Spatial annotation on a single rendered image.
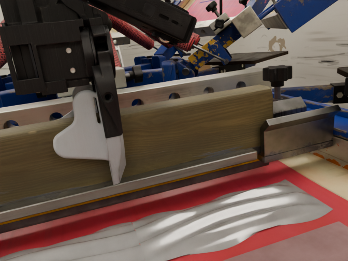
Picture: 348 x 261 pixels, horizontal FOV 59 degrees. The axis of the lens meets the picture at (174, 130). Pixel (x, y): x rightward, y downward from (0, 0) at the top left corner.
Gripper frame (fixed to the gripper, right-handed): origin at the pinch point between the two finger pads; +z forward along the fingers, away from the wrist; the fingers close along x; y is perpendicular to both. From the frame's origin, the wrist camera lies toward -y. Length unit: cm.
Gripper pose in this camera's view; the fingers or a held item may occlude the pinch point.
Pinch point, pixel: (117, 160)
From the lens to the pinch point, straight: 32.4
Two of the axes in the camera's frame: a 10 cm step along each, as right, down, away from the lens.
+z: 1.1, 9.5, 3.0
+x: 3.1, 2.6, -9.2
